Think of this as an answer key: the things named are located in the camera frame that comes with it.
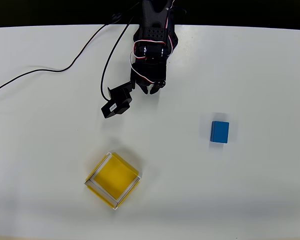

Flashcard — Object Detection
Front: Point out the blue cube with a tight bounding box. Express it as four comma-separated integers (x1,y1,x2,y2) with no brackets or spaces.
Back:
209,120,230,144

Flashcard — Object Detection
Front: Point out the yellow square tray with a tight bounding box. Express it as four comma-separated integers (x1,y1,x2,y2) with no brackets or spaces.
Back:
84,151,142,210

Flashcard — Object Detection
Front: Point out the red white servo wire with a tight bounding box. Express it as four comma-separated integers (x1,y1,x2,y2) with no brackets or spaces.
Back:
128,0,176,85

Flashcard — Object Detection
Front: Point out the black camera on bracket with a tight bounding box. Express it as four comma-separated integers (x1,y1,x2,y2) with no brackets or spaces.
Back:
100,81,136,120

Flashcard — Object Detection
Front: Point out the black power cable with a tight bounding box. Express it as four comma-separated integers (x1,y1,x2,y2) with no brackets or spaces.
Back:
174,5,188,16

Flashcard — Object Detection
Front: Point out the black camera cable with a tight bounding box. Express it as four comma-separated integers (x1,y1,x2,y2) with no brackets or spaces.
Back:
0,4,142,102

